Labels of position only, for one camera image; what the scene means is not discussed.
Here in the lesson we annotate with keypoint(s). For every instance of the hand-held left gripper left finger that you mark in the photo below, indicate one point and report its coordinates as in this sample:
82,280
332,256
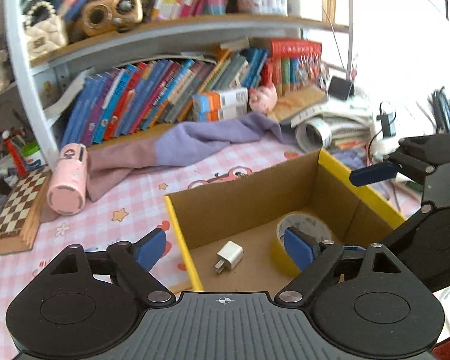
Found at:
152,249

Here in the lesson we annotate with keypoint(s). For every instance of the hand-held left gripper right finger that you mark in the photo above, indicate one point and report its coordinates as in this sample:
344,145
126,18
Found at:
298,247

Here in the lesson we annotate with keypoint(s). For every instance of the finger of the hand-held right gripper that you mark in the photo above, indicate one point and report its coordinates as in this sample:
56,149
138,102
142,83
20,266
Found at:
401,230
375,174

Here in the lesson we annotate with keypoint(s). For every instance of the yellow tape roll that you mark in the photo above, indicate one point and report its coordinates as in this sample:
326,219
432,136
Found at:
311,222

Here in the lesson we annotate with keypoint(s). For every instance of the yellow cardboard box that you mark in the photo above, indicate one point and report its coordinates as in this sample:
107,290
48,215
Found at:
247,202

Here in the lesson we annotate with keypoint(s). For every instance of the pink checkered cloth-covered desktop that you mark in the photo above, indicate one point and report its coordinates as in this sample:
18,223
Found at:
127,195

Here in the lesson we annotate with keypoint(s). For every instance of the stack of papers and magazines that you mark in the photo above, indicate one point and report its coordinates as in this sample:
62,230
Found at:
348,120

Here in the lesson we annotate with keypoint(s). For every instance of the white charger plug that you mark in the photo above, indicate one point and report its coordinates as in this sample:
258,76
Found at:
230,253

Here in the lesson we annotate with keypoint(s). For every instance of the black phone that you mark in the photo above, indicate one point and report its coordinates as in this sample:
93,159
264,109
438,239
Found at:
340,88

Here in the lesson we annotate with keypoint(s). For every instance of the bundle of blue pens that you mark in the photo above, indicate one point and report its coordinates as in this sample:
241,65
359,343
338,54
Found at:
446,108

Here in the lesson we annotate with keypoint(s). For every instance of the brown paper envelope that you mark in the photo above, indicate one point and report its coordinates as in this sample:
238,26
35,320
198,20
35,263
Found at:
300,103

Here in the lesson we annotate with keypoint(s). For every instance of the pink cylindrical bottle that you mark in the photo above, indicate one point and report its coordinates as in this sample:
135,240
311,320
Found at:
69,180

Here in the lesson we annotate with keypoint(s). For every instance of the purple cloth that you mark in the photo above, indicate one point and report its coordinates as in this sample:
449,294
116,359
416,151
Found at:
195,138

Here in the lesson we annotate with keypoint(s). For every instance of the pink pig toy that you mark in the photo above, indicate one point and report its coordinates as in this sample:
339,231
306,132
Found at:
263,98

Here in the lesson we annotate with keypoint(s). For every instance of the red boxed book set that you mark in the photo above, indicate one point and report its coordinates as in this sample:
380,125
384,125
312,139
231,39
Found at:
296,63

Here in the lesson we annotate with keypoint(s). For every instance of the wooden chessboard box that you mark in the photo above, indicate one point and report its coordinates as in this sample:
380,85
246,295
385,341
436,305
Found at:
17,210

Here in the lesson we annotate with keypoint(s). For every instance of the white jar green lid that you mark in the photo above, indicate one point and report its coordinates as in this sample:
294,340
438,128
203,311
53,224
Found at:
33,155

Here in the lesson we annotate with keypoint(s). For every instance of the orange white carton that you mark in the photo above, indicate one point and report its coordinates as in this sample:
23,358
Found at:
228,113
221,98

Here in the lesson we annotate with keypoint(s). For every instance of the red bottle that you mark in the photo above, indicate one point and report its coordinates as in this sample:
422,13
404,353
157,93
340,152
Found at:
17,155

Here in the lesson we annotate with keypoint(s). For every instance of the white container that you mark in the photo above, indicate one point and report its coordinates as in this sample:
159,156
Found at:
303,3

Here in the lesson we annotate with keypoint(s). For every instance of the white bookshelf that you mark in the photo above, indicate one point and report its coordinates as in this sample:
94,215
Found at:
150,35

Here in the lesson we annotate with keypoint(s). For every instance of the wooden retro radio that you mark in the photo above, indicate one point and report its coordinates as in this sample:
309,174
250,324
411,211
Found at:
112,13

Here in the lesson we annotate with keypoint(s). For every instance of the cream pearl handbag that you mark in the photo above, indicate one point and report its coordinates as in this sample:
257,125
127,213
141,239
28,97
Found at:
45,33

